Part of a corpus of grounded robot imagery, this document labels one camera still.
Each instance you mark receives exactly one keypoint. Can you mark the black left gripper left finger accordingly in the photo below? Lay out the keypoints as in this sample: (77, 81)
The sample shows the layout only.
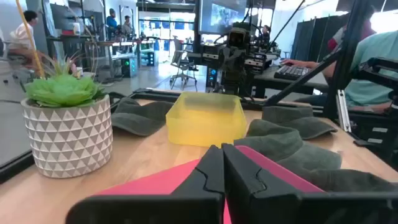
(186, 211)

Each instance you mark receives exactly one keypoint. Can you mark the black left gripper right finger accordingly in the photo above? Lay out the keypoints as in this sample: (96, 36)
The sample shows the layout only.
(280, 208)

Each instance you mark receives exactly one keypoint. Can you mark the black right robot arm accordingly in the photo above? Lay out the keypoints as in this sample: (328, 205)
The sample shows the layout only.
(237, 84)

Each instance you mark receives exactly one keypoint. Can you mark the computer tower with blue light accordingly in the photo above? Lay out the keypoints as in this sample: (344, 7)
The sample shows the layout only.
(212, 77)

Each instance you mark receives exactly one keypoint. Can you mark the person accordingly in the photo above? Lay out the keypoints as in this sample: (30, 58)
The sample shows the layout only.
(337, 39)
(370, 49)
(111, 22)
(127, 26)
(265, 35)
(21, 35)

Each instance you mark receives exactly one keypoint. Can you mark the red plastic bin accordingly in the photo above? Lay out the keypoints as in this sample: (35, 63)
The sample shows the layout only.
(149, 185)

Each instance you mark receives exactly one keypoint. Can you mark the dark grey desk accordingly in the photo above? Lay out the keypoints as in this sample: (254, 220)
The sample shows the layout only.
(280, 84)

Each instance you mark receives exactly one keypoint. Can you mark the black computer keyboard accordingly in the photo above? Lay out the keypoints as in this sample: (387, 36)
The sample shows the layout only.
(292, 72)

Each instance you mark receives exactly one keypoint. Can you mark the yellow translucent plastic bin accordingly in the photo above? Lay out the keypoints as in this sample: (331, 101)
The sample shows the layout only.
(205, 124)

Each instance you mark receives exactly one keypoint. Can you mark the black folding partition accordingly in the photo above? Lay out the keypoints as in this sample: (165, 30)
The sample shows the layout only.
(311, 37)

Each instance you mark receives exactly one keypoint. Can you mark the succulent in white patterned pot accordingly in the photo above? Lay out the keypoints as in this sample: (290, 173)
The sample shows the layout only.
(68, 137)

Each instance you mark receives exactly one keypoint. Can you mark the white plastic jug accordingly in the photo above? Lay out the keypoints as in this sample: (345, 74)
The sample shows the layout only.
(76, 28)

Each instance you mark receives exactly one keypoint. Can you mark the black workbench cart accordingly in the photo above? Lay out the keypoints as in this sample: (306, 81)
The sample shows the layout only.
(71, 39)

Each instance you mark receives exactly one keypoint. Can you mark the red box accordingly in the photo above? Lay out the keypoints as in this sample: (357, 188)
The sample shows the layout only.
(66, 32)

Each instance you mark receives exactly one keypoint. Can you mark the large wall display screen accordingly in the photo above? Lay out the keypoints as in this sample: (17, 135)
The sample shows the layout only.
(224, 15)

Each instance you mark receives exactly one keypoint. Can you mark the silver metal bracket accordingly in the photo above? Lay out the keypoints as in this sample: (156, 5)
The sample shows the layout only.
(343, 112)

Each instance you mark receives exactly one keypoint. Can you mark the black metal table frame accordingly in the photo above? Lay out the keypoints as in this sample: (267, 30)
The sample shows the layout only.
(349, 46)

